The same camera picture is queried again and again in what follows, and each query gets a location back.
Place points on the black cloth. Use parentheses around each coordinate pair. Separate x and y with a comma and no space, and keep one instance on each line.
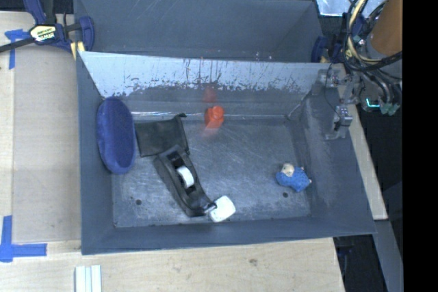
(157,135)

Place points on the white block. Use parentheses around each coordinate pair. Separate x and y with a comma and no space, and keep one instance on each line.
(222,209)

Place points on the black tape dispenser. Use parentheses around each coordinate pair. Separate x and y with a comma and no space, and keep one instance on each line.
(171,169)

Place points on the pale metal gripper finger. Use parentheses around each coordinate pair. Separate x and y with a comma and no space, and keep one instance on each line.
(323,80)
(342,123)

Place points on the blue toy animal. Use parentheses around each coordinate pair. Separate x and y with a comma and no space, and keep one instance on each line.
(294,179)

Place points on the grey metal bin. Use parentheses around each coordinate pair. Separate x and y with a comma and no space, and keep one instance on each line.
(239,160)

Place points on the orange toy figure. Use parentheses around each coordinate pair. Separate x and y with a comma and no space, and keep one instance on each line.
(214,116)

